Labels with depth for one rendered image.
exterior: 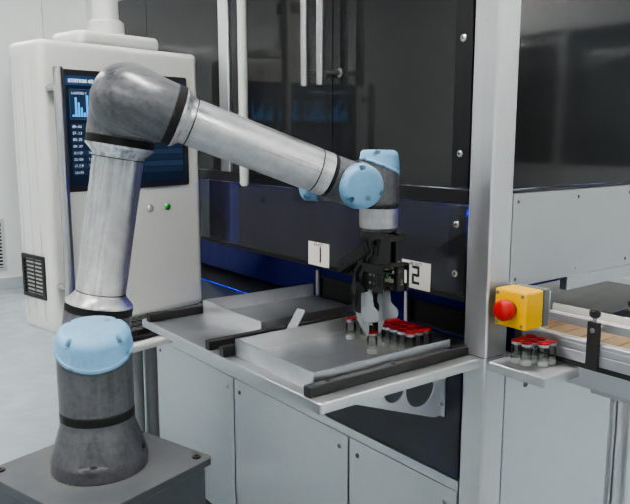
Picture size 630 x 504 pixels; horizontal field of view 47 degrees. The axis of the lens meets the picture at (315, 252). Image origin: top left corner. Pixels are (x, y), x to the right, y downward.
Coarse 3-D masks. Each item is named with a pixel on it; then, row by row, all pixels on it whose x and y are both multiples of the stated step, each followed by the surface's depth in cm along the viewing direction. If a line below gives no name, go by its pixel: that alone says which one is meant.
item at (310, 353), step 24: (264, 336) 147; (288, 336) 151; (312, 336) 154; (336, 336) 157; (264, 360) 135; (288, 360) 140; (312, 360) 140; (336, 360) 140; (360, 360) 129; (384, 360) 132
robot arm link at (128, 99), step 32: (128, 64) 110; (96, 96) 109; (128, 96) 107; (160, 96) 107; (192, 96) 110; (128, 128) 109; (160, 128) 108; (192, 128) 110; (224, 128) 111; (256, 128) 113; (256, 160) 114; (288, 160) 115; (320, 160) 117; (320, 192) 119; (352, 192) 117
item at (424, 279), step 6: (414, 264) 153; (420, 264) 152; (426, 264) 151; (414, 270) 154; (420, 270) 152; (426, 270) 151; (414, 276) 154; (420, 276) 152; (426, 276) 151; (420, 282) 153; (426, 282) 151; (414, 288) 154; (420, 288) 153; (426, 288) 151
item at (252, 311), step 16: (288, 288) 192; (304, 288) 195; (208, 304) 174; (224, 304) 180; (240, 304) 183; (256, 304) 186; (272, 304) 186; (288, 304) 186; (304, 304) 186; (320, 304) 186; (336, 304) 186; (352, 304) 172; (224, 320) 169; (240, 320) 163; (256, 320) 158; (272, 320) 158; (288, 320) 161; (304, 320) 163
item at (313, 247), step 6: (312, 246) 182; (318, 246) 180; (324, 246) 178; (312, 252) 182; (318, 252) 180; (324, 252) 178; (312, 258) 182; (318, 258) 180; (324, 258) 178; (312, 264) 183; (318, 264) 181; (324, 264) 179
